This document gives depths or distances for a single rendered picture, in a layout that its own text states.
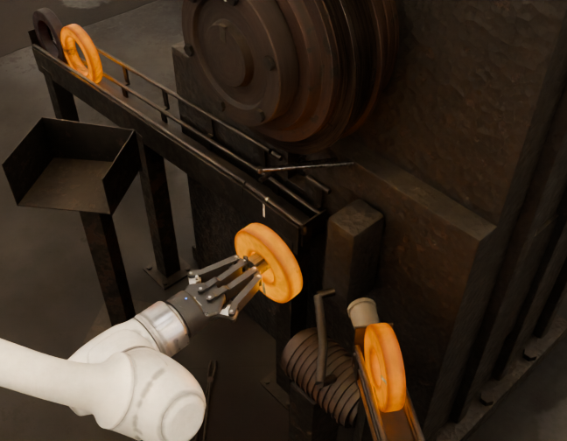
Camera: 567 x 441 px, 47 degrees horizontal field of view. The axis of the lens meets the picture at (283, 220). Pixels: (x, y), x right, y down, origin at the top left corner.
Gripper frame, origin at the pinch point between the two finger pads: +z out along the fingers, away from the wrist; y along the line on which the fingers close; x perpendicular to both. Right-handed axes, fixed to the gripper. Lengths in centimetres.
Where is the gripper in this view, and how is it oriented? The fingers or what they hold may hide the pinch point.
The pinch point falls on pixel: (266, 257)
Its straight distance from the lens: 119.9
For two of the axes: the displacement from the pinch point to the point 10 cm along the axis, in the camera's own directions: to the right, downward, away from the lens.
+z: 7.4, -5.0, 4.5
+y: 6.7, 5.2, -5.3
